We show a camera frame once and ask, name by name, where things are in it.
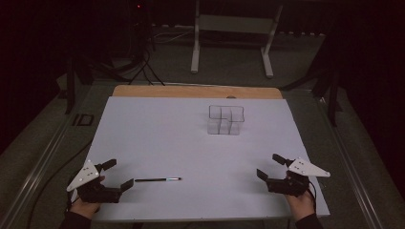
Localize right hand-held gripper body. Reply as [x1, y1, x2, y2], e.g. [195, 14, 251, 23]
[266, 157, 331, 198]

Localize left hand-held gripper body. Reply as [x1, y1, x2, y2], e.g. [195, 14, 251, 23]
[66, 159, 122, 204]

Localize black pen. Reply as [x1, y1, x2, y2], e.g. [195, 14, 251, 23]
[134, 177, 182, 183]

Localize clear plastic compartment organizer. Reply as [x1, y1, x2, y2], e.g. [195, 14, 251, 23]
[206, 104, 245, 136]

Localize person's left hand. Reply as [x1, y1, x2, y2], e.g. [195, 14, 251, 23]
[70, 199, 103, 220]

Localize person's right hand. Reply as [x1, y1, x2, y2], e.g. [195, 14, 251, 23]
[285, 190, 317, 222]

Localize white table sheet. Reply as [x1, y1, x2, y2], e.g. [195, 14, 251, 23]
[71, 96, 330, 222]

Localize black metal stand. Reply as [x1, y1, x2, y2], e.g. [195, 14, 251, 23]
[64, 56, 96, 115]
[309, 31, 343, 128]

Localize wooden table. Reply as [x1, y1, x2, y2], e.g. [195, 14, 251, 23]
[112, 84, 284, 100]

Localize white metal stand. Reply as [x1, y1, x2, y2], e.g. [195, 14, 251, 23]
[190, 0, 285, 79]

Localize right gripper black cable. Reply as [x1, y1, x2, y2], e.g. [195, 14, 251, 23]
[306, 180, 318, 212]

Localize black rectangular frame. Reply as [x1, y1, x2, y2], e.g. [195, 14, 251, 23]
[72, 113, 96, 128]

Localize metal floor rail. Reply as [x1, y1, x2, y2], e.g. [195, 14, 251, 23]
[318, 94, 388, 229]
[0, 79, 96, 229]

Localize bundle of black floor cables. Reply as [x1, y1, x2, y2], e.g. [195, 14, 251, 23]
[90, 18, 166, 87]

